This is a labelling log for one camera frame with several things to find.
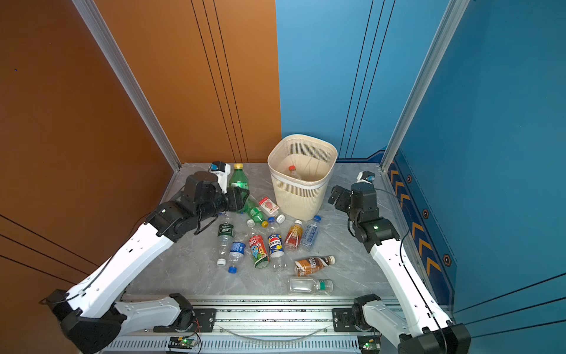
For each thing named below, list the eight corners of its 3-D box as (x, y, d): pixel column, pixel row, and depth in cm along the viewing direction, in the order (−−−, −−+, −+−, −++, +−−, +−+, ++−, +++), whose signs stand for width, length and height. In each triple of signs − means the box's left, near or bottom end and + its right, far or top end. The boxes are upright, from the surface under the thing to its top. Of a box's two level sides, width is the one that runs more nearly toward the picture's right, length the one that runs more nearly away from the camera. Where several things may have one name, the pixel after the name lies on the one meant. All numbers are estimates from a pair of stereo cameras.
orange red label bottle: (283, 249, 90) (283, 245, 87) (292, 221, 98) (292, 217, 95) (298, 253, 89) (298, 249, 85) (306, 225, 97) (306, 220, 94)
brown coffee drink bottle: (296, 278, 84) (297, 274, 79) (293, 266, 87) (293, 261, 82) (336, 268, 86) (338, 263, 82) (331, 256, 89) (333, 251, 85)
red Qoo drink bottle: (254, 270, 85) (252, 266, 81) (248, 224, 98) (246, 219, 94) (271, 266, 86) (270, 262, 82) (263, 221, 99) (262, 215, 95)
